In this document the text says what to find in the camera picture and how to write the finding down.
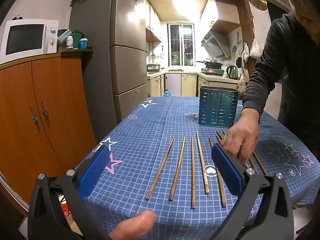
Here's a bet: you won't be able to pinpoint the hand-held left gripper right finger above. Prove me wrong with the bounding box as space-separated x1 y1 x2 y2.
211 144 298 240

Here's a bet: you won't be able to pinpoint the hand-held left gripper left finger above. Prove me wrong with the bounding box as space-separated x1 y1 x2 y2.
27 145 112 240

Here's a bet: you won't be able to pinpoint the set of wooden chopsticks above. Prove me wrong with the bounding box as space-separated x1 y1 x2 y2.
145 131 268 210

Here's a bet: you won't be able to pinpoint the teal slotted chopstick holder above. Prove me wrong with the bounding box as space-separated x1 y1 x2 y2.
198 85 240 128

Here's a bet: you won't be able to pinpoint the another person's forearm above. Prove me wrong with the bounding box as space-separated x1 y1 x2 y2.
242 12 300 115

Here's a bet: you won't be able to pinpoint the person's left hand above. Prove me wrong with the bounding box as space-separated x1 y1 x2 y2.
108 209 157 240

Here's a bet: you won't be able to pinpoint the blue checked star tablecloth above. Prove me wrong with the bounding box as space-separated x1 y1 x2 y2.
75 96 320 240

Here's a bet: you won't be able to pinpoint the orange wooden cabinet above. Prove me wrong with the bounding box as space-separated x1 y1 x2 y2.
0 49 98 207

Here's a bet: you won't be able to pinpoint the beige kitchen base cabinets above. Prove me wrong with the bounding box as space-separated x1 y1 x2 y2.
147 72 240 98

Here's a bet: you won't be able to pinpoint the steel electric kettle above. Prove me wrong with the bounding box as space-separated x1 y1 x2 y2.
226 65 239 80

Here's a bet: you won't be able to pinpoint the gas stove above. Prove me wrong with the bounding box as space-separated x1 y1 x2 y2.
201 67 224 76

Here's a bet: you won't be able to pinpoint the hanging cloth bags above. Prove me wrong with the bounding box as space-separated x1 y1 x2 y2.
236 42 251 92

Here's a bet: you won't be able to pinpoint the black wok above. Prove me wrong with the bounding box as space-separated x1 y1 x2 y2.
196 59 223 68

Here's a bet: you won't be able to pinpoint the grey refrigerator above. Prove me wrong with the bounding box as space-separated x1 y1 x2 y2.
69 0 150 124

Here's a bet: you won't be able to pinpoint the white plastic bag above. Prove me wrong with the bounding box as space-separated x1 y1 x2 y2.
249 37 262 58

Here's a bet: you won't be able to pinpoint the steel range hood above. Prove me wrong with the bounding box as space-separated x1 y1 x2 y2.
201 29 232 60

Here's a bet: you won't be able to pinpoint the green box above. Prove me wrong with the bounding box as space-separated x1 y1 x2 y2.
71 32 84 48

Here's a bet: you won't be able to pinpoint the barred kitchen window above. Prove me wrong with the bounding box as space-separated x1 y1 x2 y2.
168 24 195 67

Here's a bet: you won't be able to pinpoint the grey teal carton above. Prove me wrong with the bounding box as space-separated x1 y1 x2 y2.
57 29 73 43

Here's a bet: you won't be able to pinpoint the white microwave oven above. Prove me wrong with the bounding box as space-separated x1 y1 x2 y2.
0 19 59 57

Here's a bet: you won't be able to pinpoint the ceiling light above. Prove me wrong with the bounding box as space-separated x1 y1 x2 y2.
172 0 208 18

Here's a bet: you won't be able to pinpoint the wall cabinet above range hood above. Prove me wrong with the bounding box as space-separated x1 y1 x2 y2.
200 0 242 34

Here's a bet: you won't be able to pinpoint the kitchen wall cabinets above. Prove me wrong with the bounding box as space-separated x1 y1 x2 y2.
146 0 162 43

